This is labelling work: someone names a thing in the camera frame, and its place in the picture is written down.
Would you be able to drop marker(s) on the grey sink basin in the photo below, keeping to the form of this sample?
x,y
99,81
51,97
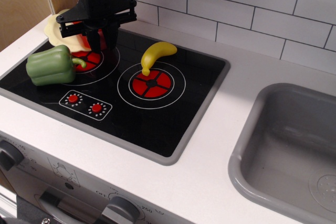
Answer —
x,y
284,158

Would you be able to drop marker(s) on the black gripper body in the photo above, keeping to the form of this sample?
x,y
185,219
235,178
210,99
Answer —
x,y
88,17

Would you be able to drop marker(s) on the grey left oven knob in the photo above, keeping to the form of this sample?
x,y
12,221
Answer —
x,y
10,156

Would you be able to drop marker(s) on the green toy bell pepper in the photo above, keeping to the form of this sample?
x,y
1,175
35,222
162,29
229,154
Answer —
x,y
53,66

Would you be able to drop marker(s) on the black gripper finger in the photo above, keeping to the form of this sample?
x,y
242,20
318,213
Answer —
x,y
110,32
94,39

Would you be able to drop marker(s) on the red plastic cup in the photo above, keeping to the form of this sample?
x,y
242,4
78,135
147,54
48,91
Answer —
x,y
84,39

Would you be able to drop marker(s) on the yellow toy banana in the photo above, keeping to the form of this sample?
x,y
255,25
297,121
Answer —
x,y
153,53

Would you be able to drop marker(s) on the grey oven knob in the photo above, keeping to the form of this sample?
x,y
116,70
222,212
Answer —
x,y
120,210
10,156

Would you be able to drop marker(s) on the black toy stovetop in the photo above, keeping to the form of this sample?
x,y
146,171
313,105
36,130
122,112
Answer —
x,y
153,116

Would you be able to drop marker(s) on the grey right oven knob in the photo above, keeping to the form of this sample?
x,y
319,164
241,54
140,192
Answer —
x,y
120,210

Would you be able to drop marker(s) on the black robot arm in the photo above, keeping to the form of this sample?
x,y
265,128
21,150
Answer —
x,y
89,17

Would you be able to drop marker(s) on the cream scalloped plate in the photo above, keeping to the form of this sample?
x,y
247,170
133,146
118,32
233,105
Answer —
x,y
52,31

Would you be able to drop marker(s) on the grey oven door handle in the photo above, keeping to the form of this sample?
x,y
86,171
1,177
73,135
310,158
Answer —
x,y
66,209

